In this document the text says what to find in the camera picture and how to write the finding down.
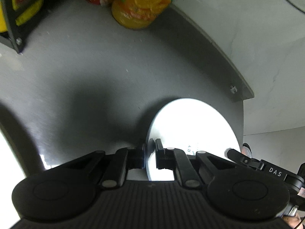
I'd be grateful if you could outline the white plate with blue logo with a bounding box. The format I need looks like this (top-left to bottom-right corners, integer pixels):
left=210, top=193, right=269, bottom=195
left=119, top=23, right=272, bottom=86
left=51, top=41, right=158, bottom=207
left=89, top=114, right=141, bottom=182
left=146, top=98, right=240, bottom=181

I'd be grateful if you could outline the small white clip on counter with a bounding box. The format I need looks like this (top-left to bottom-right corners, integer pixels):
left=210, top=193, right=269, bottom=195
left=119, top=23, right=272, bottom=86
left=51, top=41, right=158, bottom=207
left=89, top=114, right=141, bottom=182
left=230, top=85, right=238, bottom=94

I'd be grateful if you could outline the black metal spice rack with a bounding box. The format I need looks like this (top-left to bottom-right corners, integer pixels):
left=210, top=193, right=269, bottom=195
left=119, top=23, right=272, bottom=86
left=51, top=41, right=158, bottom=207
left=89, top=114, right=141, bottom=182
left=0, top=0, right=79, bottom=54

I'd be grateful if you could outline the white bowl with gold rim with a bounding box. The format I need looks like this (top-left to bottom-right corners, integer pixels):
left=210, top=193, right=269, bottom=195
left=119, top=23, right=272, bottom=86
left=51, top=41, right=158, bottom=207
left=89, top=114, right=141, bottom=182
left=0, top=132, right=25, bottom=228

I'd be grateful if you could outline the orange juice bottle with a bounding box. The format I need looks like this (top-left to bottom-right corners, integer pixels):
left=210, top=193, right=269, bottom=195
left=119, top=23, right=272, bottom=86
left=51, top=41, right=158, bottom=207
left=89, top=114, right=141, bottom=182
left=111, top=0, right=173, bottom=30

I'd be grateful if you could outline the person's right hand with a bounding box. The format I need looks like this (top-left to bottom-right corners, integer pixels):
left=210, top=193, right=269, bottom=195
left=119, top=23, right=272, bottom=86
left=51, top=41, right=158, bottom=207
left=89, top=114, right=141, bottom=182
left=282, top=214, right=304, bottom=229

